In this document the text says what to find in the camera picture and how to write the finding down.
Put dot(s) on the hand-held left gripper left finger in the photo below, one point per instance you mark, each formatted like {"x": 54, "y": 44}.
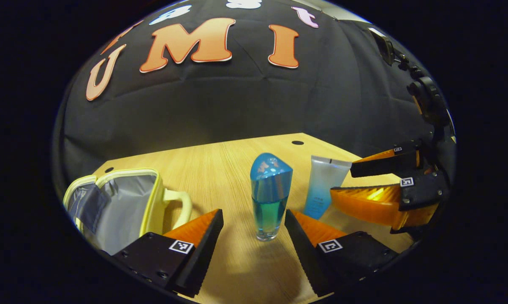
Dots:
{"x": 201, "y": 253}

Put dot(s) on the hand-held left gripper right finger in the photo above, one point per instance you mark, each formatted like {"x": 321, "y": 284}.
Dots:
{"x": 304, "y": 253}

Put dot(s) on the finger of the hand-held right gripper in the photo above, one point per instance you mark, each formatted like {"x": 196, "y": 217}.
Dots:
{"x": 384, "y": 166}
{"x": 422, "y": 192}

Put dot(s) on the blue glass bottle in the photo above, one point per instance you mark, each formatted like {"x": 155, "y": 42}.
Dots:
{"x": 270, "y": 198}

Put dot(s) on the pale blue tube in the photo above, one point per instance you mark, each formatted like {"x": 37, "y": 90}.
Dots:
{"x": 323, "y": 190}

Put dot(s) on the pale yellow suitcase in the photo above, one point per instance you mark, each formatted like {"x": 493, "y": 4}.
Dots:
{"x": 123, "y": 207}

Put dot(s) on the black backdrop cloth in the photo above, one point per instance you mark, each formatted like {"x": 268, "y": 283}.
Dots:
{"x": 245, "y": 109}

